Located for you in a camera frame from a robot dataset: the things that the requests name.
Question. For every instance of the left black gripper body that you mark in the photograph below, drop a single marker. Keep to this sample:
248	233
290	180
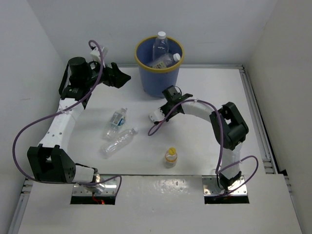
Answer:
95	72

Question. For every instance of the water bottle blue white label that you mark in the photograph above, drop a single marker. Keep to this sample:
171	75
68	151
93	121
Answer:
115	124

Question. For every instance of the pineapple juice bottle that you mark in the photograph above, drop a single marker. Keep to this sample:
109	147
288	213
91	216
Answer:
165	61

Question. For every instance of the cream translucent plastic bottle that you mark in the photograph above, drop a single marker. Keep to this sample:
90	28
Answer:
160	46

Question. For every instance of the clear unlabelled plastic bottle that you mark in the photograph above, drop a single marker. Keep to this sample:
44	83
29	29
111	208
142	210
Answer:
117	143

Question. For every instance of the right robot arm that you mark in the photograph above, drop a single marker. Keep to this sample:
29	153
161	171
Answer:
229	127

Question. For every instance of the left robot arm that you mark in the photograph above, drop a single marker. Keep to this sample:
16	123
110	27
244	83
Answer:
49	161

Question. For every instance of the blue plastic bin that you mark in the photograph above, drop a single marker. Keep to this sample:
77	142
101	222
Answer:
155	81

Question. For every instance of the small yellow cap bottle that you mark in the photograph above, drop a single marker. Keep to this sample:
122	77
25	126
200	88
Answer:
170	158

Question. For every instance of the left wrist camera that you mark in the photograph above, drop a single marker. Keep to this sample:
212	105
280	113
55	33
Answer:
95	53

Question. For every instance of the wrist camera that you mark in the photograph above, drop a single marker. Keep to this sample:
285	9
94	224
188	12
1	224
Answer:
156	116
95	53

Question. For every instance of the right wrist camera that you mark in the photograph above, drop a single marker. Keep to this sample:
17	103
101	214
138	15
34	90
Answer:
156	116

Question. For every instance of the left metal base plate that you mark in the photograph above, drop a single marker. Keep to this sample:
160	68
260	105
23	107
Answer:
110	187

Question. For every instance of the metal base plate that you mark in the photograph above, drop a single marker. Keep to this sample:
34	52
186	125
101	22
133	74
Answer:
211	188
110	187

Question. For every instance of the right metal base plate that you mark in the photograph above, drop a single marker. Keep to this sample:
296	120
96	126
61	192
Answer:
211	188

